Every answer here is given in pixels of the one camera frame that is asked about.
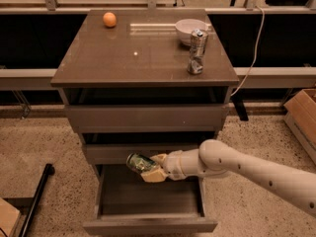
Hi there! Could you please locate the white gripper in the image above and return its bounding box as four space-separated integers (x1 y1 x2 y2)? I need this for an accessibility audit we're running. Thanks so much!
141 149 201 183

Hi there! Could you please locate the green soda can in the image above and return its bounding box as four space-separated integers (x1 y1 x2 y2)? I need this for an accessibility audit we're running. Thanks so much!
126 153 158 174

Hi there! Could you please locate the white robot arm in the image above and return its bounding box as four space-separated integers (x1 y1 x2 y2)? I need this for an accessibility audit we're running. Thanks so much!
141 139 316 216

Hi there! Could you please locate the grey open bottom drawer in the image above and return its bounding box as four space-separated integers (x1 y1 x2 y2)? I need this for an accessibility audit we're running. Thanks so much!
84 165 217 237

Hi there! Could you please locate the grey top drawer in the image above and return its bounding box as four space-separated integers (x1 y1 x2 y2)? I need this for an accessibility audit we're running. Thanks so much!
65 105 228 133

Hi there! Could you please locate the grey middle drawer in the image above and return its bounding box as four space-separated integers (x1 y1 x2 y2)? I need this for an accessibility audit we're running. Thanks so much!
82 143 198 165

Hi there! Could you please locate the grey drawer cabinet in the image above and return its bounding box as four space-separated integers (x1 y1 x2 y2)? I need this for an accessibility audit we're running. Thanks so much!
50 9 240 180

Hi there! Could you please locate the silver energy drink can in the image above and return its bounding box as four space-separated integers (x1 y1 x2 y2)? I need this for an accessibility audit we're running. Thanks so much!
187 29 208 75

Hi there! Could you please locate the black table leg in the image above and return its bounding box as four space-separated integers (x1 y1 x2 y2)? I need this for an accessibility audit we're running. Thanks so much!
231 93 249 121

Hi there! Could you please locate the black pole on floor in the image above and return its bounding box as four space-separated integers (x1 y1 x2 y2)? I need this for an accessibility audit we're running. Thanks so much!
18 164 55 237

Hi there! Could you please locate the white bowl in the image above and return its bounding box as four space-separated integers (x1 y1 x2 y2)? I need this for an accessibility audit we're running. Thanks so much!
175 19 208 46

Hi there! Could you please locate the cardboard box right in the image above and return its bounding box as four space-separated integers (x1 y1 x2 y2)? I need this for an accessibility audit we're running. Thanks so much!
284 89 316 164

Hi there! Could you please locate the orange fruit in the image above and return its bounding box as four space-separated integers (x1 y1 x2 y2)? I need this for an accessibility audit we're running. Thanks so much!
103 12 117 28

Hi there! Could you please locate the wooden box bottom left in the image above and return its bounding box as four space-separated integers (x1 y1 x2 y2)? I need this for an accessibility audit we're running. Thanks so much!
0 198 21 237

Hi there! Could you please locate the white cable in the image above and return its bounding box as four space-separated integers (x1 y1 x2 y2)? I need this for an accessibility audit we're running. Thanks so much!
230 5 267 98

